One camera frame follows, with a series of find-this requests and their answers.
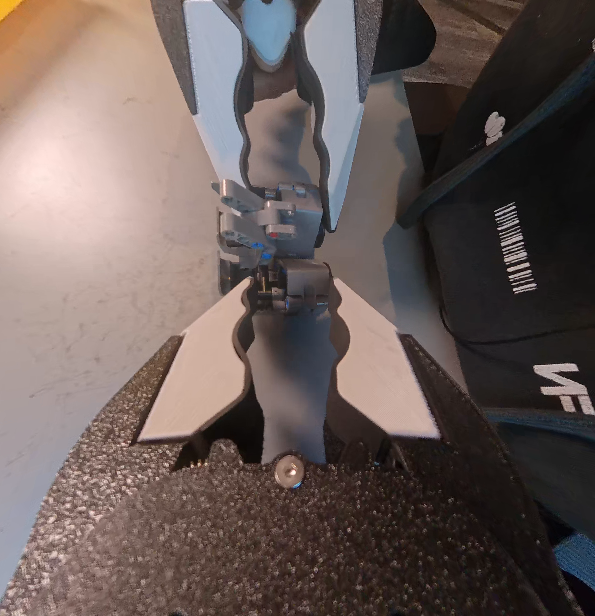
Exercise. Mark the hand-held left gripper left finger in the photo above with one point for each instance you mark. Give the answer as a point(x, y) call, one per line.
point(201, 380)

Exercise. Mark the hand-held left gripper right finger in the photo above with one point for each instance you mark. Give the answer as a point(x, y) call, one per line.
point(384, 385)

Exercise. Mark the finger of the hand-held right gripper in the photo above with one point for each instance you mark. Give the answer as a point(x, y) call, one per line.
point(213, 86)
point(338, 120)

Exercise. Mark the grey motor block assembly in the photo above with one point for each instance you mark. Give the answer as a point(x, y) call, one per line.
point(302, 221)

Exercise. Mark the dark grey brick beam assembly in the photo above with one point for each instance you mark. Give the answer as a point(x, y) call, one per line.
point(244, 250)

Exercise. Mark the grey desk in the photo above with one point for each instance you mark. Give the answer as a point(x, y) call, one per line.
point(85, 216)

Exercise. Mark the person's black hoodie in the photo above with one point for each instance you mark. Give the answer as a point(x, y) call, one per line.
point(519, 240)

